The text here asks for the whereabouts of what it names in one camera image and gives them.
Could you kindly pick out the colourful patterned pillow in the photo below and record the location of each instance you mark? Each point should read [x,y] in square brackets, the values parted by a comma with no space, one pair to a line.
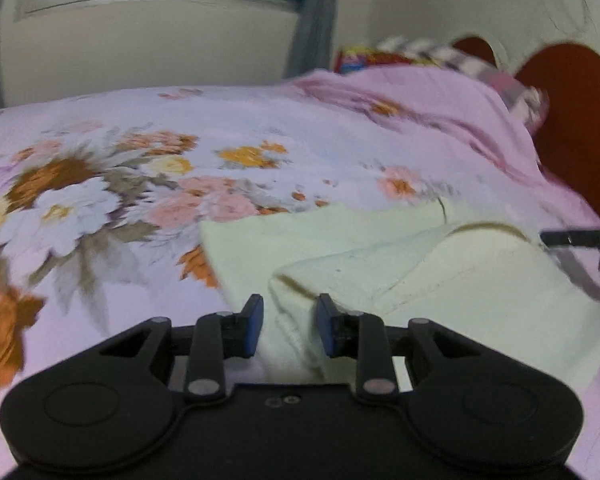
[355,59]

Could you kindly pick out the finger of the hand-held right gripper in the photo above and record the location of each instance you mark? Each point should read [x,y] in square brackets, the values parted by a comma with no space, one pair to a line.
[575,238]

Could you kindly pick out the wooden bed headboard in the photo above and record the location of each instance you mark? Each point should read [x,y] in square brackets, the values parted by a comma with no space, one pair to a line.
[580,125]

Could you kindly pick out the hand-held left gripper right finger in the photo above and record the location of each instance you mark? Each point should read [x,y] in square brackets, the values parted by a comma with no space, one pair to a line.
[325,327]

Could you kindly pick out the pink floral bedsheet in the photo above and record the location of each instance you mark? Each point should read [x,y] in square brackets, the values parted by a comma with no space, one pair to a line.
[130,125]

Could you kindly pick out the cream knitted sweater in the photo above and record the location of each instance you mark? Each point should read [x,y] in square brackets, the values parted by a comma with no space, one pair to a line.
[480,300]

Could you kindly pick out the striped pink grey pillow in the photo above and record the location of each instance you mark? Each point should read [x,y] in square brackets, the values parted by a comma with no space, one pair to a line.
[430,50]

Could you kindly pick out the pink blanket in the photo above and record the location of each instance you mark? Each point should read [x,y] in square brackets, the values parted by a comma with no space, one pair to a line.
[430,105]

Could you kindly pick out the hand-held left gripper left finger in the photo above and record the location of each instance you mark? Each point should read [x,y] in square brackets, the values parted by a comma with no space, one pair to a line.
[252,325]

